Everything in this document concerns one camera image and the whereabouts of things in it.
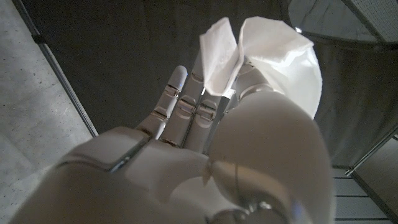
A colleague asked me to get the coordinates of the white tissue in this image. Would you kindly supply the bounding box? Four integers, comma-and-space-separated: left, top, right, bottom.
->
198, 16, 323, 121

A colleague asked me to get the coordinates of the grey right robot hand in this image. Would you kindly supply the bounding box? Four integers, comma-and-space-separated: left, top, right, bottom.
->
9, 54, 336, 224

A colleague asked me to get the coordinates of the black backdrop curtain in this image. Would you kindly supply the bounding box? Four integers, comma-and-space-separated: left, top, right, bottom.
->
21, 0, 398, 169

